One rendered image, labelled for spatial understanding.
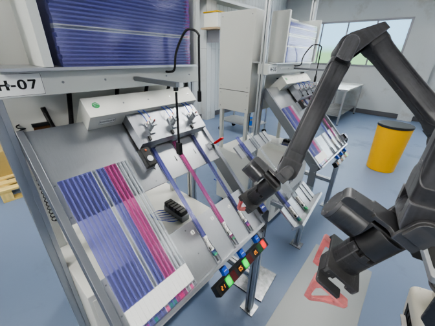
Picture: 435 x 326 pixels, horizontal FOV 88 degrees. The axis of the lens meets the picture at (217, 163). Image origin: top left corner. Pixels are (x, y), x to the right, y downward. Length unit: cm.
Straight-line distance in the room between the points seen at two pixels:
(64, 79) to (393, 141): 353
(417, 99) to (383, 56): 15
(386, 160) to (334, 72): 310
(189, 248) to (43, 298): 131
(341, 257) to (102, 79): 87
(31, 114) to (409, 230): 108
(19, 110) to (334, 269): 103
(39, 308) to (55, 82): 147
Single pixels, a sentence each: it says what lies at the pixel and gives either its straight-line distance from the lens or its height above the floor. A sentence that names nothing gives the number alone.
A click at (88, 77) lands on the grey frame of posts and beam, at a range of 91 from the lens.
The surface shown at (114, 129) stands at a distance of 96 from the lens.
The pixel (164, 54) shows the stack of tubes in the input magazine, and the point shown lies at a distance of 102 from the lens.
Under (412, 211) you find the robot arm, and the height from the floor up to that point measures 124.
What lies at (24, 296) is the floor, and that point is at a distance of 209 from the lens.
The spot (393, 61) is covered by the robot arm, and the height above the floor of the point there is 143.
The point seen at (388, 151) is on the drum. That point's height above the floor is 32.
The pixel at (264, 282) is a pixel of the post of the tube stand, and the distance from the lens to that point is 180.
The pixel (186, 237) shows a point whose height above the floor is 82.
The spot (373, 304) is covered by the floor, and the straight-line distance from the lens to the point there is 199.
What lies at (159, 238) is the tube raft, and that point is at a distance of 83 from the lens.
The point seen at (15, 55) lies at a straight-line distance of 102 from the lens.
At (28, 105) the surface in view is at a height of 126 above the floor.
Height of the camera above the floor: 144
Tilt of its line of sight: 26 degrees down
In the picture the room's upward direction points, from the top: 1 degrees clockwise
